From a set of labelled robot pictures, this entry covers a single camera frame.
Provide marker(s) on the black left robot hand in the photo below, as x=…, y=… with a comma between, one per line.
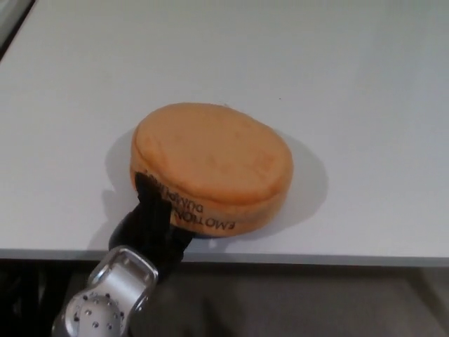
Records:
x=151, y=228

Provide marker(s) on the orange soft plush plate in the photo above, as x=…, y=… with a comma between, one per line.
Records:
x=214, y=165

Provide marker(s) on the dark table leg frame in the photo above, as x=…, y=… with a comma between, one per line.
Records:
x=31, y=302

